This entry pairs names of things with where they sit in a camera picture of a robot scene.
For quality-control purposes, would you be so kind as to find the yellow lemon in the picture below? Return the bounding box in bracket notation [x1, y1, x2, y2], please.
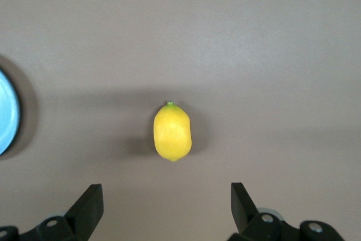
[153, 101, 193, 163]

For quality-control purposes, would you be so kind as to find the blue plate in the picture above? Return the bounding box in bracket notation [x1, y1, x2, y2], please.
[0, 67, 22, 156]

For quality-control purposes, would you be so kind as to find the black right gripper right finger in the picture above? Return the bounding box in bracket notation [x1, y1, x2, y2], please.
[228, 182, 300, 241]

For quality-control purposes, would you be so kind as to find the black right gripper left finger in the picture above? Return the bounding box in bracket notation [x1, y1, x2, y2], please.
[36, 183, 104, 241]

